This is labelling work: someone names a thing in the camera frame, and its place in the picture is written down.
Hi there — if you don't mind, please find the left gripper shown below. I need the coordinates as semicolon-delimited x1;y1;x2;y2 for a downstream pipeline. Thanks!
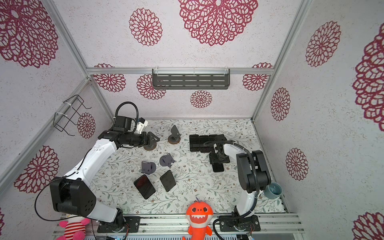
125;131;160;148

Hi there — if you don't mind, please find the purple-edged phone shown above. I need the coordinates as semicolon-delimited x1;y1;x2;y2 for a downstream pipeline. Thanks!
209;134;227;142

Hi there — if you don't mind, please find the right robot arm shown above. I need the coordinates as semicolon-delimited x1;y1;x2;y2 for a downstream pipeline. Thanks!
213;141;272;218

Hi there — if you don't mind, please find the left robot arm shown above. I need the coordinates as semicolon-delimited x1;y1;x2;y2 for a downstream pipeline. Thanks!
50;130;160;228

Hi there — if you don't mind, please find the wooden base stand back-right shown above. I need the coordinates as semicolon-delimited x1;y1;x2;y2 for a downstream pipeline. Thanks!
168;125;181;145

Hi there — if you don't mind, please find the grey phone stand middle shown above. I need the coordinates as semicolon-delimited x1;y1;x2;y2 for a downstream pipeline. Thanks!
159;153;176;168

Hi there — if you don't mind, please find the grey phone stand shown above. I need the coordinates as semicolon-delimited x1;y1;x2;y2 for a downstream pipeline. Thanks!
141;161;157;175
159;153;176;168

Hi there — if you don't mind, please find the grey phone stand left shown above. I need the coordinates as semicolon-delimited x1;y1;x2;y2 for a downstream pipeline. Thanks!
141;161;157;175

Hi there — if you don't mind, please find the red shark plush toy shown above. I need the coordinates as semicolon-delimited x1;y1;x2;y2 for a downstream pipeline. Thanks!
186;199;214;240

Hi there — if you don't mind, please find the teal cup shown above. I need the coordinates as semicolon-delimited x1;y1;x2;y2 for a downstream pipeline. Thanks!
264;183;283;200

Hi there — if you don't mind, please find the pink striped plush toy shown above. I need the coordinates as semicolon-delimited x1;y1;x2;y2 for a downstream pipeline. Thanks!
57;214;91;240

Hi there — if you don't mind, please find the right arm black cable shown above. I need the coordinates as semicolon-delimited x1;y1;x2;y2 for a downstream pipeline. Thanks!
203;139;262;240

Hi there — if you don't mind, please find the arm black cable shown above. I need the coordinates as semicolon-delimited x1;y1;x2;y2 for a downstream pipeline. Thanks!
203;139;262;240
33;101;140;223

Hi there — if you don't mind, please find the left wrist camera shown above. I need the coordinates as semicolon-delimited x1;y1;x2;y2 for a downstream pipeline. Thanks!
135;118;148;135

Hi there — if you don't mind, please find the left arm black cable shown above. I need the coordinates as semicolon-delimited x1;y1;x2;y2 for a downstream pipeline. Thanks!
33;101;140;223

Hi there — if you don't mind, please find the dark grey wall shelf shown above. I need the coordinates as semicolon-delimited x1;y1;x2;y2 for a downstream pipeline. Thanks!
152;69;231;90

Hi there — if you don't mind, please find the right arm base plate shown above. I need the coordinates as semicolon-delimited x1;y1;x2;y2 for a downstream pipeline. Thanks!
219;215;261;232

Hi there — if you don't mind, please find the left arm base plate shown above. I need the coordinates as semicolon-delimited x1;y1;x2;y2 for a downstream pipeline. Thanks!
97;216;141;233

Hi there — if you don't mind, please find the black wire wall rack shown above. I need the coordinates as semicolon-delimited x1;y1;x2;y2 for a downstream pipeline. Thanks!
53;95;91;137

